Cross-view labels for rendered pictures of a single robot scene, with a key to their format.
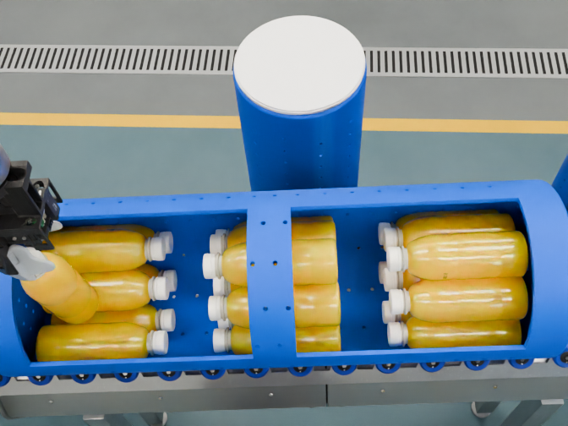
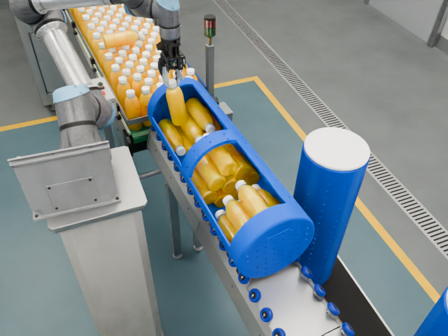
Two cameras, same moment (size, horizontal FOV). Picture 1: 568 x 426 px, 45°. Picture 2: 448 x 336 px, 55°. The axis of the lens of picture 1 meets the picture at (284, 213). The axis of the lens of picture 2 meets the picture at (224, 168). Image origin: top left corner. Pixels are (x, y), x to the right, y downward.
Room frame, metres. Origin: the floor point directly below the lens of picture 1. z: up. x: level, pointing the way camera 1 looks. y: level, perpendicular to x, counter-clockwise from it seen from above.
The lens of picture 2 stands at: (-0.11, -1.04, 2.23)
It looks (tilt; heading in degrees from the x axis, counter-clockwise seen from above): 43 degrees down; 60
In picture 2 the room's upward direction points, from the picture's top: 2 degrees clockwise
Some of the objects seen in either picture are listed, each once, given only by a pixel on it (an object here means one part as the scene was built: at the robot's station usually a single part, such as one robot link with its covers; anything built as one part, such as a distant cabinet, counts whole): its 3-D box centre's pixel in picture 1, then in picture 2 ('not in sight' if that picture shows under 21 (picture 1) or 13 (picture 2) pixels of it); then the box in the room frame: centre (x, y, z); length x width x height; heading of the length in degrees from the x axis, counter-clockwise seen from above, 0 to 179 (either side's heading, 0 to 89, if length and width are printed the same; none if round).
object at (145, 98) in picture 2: not in sight; (147, 107); (0.43, 0.64, 0.99); 0.07 x 0.07 x 0.19
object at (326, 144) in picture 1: (303, 180); (319, 215); (1.02, -0.06, 0.59); 0.28 x 0.28 x 0.88
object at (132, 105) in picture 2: not in sight; (133, 111); (0.36, 0.64, 0.99); 0.07 x 0.07 x 0.19
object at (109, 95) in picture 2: not in sight; (100, 98); (0.24, 0.73, 1.05); 0.20 x 0.10 x 0.10; 87
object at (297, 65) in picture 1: (299, 62); (337, 147); (1.02, -0.06, 1.03); 0.28 x 0.28 x 0.01
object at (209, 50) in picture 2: not in sight; (210, 125); (0.90, 0.87, 0.55); 0.04 x 0.04 x 1.10; 87
